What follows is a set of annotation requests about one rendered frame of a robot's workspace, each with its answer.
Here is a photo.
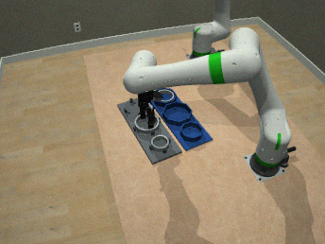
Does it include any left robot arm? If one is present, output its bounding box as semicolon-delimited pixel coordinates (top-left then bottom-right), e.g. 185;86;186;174
123;27;296;177

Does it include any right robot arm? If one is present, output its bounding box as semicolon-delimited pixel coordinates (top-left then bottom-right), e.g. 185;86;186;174
190;0;231;60

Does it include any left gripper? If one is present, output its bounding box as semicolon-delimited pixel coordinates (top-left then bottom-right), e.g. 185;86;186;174
138;92;156;129

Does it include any blue tray with octagonal pockets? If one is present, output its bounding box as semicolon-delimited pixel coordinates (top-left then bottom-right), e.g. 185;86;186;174
151;88;213;151

